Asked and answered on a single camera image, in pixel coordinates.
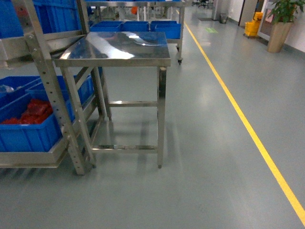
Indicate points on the blue bin with red parts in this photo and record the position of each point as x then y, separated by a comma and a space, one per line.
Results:
27, 137

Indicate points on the stainless steel shelf rack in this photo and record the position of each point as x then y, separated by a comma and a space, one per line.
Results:
28, 43

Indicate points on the small stainless steel table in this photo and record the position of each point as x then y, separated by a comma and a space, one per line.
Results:
123, 53

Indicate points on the yellow mop bucket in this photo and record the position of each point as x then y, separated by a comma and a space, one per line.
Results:
251, 27

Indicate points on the tan planter with plant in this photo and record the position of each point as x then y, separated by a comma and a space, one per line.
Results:
283, 16

